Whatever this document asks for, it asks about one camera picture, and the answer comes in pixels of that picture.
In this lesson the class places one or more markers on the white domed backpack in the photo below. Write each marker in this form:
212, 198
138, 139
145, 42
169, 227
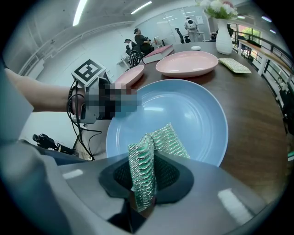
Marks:
192, 24

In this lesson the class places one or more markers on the person's left forearm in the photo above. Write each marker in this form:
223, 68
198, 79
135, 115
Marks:
46, 96

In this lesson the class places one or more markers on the yellow green sponge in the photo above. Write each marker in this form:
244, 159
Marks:
234, 65

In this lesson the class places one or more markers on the red hardcover book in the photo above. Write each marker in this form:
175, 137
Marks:
158, 54

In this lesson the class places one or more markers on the black metal railing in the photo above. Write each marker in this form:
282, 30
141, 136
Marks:
264, 39

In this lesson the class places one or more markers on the white vase with flowers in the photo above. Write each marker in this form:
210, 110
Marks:
218, 9

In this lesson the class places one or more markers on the wooden desk white legs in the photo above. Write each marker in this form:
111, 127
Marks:
264, 49

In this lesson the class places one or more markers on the pink plate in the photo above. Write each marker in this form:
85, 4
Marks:
131, 75
187, 63

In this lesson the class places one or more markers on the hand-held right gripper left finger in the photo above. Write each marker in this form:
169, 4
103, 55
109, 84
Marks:
92, 183

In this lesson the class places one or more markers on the small white oval case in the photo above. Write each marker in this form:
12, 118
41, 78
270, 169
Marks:
196, 48

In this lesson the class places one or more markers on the blue plate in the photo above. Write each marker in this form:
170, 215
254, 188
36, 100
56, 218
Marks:
183, 110

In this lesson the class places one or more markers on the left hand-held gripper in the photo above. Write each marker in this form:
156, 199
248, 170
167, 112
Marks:
89, 71

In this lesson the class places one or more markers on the green patterned sponge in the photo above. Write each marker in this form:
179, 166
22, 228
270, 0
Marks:
142, 165

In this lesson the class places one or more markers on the white ceramic vase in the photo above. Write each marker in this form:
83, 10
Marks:
224, 39

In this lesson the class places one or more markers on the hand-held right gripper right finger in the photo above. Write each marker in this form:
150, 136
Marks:
206, 195

